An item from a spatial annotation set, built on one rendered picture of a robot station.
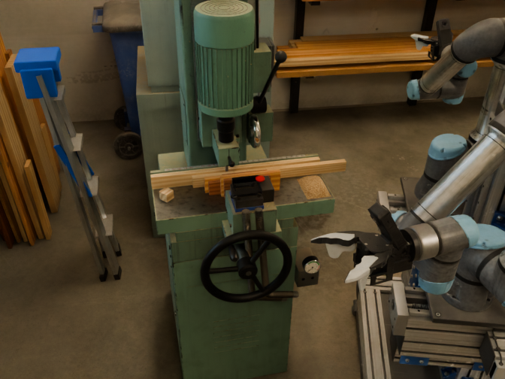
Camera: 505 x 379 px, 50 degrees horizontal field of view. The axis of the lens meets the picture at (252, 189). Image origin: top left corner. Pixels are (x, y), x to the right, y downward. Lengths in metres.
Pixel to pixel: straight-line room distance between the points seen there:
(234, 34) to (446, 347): 1.11
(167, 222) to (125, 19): 1.88
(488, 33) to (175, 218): 1.10
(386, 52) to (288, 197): 2.26
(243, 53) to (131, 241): 1.72
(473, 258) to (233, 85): 0.82
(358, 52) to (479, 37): 2.11
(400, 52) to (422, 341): 2.58
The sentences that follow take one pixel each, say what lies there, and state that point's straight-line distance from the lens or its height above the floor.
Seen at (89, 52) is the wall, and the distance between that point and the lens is 4.10.
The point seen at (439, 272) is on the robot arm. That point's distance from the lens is 1.27.
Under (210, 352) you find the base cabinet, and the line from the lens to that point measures 2.22.
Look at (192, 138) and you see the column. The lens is 1.98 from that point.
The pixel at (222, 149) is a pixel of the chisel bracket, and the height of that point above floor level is 1.07.
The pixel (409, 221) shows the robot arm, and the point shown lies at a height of 1.16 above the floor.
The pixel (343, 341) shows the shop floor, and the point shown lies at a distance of 2.57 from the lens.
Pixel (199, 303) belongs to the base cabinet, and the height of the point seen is 0.50.
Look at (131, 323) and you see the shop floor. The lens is 2.65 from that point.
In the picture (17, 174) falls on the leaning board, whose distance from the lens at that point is 2.99.
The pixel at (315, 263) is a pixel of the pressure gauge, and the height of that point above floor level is 0.67.
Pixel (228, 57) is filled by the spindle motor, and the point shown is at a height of 1.39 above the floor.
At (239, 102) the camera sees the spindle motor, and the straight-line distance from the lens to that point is 1.65.
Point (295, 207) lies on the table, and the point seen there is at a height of 0.89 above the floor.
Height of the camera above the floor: 1.96
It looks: 35 degrees down
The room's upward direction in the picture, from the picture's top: 1 degrees clockwise
